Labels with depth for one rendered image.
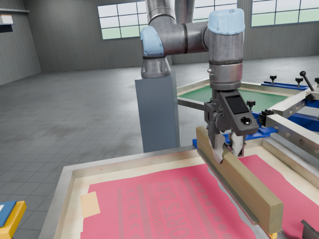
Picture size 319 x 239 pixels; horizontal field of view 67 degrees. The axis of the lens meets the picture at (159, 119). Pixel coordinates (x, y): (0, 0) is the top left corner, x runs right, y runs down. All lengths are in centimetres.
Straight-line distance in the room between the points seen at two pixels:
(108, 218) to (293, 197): 51
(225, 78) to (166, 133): 72
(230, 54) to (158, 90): 65
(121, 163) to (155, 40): 46
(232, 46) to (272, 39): 936
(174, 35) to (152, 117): 65
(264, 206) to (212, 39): 35
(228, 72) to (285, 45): 951
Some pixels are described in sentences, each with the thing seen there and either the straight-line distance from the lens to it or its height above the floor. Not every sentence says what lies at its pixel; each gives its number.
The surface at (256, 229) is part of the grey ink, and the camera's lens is 66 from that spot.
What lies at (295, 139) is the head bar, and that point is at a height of 101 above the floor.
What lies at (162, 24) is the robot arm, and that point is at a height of 143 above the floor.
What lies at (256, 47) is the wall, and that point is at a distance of 981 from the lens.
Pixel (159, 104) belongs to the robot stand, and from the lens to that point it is 116.
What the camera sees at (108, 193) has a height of 95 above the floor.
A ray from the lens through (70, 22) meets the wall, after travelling 1082.
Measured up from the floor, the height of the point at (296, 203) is 96.
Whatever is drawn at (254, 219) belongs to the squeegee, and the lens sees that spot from 57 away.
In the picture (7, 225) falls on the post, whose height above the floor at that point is 95.
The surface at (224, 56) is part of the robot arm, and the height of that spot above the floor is 135.
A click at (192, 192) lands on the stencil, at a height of 96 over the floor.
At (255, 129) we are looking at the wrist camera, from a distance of 53.
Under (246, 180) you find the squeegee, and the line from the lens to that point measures 56.
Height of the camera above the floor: 142
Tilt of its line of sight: 21 degrees down
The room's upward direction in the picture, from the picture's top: 5 degrees counter-clockwise
